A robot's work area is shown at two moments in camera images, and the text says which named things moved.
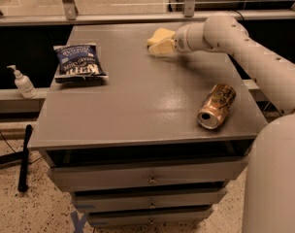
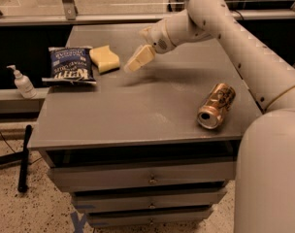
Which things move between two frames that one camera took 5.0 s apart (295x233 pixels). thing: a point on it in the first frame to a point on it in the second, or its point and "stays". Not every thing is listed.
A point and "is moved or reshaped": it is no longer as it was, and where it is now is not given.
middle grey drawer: [93, 201] stays
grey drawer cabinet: [144, 140] stays
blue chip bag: [79, 63] is moved or reshaped
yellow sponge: [162, 34] is moved or reshaped
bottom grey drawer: [129, 217] stays
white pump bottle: [23, 83] stays
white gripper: [182, 38] to [157, 38]
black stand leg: [23, 176] stays
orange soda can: [215, 106] stays
